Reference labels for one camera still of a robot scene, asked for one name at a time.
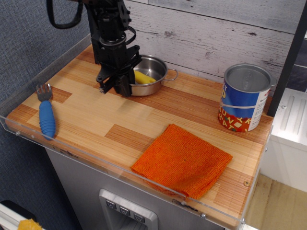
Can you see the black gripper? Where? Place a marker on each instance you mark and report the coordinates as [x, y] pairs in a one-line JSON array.
[[117, 64]]

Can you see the white yellow plastic knife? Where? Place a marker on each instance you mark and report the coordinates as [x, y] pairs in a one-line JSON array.
[[141, 78]]

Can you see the stainless steel pot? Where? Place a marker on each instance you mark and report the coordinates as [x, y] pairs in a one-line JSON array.
[[149, 75]]

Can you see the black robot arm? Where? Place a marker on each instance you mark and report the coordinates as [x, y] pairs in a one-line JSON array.
[[108, 21]]

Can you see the clear acrylic table guard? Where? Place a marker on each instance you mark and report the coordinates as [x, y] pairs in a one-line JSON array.
[[108, 131]]

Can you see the orange knitted cloth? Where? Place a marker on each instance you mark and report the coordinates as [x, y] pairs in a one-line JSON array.
[[183, 162]]

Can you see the blue soup can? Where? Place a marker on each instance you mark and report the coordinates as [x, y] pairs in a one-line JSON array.
[[244, 94]]

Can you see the grey toy fridge cabinet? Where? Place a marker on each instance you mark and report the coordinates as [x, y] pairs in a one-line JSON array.
[[102, 200]]

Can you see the white toy appliance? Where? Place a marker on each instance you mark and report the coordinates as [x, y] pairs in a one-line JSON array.
[[285, 156]]

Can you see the blue handled fork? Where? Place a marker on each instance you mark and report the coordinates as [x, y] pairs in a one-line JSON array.
[[46, 117]]

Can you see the black right post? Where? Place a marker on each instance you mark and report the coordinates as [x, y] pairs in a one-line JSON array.
[[289, 62]]

